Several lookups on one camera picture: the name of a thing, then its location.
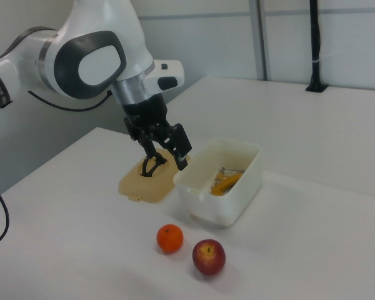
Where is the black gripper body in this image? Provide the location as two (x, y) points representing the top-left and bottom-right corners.
(122, 93), (170, 128)

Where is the orange toy fruit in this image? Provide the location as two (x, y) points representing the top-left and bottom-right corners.
(156, 224), (184, 254)

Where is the red toy apple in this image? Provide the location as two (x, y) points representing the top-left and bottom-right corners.
(192, 239), (226, 276)

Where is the tan plastic container lid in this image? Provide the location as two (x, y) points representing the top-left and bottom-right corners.
(117, 148), (191, 204)

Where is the white plastic container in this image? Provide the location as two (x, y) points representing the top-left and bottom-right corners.
(173, 136), (263, 228)

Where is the yellow toy tool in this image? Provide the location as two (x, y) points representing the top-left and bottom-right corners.
(209, 167), (246, 197)

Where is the black pole with base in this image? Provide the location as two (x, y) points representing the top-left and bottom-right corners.
(305, 0), (329, 93)

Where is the black lid handle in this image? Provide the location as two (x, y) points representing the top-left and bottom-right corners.
(139, 156), (168, 178)

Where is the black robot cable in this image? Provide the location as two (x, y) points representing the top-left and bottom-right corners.
(0, 89), (114, 251)

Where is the grey partition frame post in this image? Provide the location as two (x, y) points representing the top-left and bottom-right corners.
(248, 0), (269, 81)

